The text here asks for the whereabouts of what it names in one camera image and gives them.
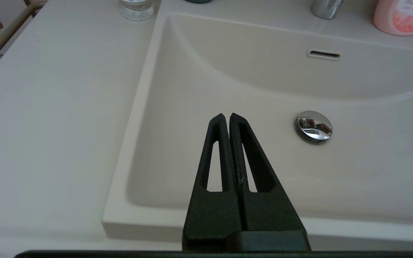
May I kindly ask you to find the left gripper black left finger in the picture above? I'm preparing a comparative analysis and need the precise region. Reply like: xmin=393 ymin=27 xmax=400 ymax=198
xmin=182 ymin=113 xmax=243 ymax=251

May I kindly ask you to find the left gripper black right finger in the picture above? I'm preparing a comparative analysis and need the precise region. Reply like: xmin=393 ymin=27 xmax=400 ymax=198
xmin=229 ymin=113 xmax=307 ymax=231

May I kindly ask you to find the chrome faucet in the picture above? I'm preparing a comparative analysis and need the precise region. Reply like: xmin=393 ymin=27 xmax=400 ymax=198
xmin=310 ymin=0 xmax=345 ymax=20

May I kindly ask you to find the beige sink basin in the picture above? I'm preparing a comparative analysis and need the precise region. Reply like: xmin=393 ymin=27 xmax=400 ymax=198
xmin=102 ymin=13 xmax=413 ymax=244

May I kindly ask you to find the chrome drain stopper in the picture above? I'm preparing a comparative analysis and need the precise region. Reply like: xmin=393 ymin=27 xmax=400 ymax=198
xmin=295 ymin=110 xmax=333 ymax=145

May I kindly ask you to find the empty clear plastic bottle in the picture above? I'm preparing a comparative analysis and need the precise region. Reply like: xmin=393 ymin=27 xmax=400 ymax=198
xmin=119 ymin=0 xmax=154 ymax=21

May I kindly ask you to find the pink soap pump bottle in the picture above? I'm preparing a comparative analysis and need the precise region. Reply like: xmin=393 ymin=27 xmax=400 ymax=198
xmin=373 ymin=0 xmax=413 ymax=37

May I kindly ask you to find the beige towel rail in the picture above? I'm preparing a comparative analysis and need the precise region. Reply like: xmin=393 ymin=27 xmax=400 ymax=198
xmin=0 ymin=2 xmax=47 ymax=77

